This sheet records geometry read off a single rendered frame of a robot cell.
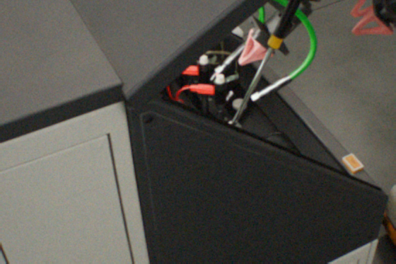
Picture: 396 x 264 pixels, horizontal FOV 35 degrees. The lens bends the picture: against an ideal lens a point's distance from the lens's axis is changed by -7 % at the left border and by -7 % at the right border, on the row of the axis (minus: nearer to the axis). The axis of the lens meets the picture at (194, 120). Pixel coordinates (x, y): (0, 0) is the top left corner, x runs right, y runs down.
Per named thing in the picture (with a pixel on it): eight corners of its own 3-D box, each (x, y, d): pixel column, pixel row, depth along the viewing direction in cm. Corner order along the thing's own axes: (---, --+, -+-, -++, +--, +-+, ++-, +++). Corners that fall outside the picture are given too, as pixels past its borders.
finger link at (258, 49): (228, 49, 148) (257, 22, 144) (250, 64, 152) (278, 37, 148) (236, 67, 143) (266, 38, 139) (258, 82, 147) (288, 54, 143)
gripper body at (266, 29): (245, 19, 143) (269, -3, 140) (276, 42, 149) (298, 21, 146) (254, 35, 138) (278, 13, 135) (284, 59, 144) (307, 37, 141)
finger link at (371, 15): (343, 32, 120) (382, 9, 114) (341, 6, 124) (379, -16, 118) (364, 50, 124) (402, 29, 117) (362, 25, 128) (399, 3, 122)
